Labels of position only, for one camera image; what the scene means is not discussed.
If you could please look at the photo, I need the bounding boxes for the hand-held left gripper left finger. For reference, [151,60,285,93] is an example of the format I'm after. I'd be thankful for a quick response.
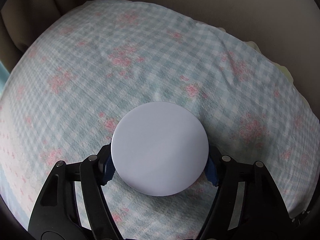
[28,144,118,240]

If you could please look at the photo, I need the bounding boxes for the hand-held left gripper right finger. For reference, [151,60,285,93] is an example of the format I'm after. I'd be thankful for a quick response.
[200,145,292,240]

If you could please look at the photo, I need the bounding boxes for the white round plate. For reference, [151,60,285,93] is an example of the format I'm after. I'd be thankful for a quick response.
[112,102,209,197]

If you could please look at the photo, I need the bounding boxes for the checked floral blanket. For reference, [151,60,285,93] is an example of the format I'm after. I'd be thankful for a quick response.
[0,0,320,240]

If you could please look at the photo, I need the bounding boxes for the light blue cloth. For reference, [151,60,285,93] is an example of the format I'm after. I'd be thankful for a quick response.
[0,64,11,90]

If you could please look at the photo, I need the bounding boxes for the brown curtain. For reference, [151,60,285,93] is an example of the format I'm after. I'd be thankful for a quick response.
[0,0,118,67]

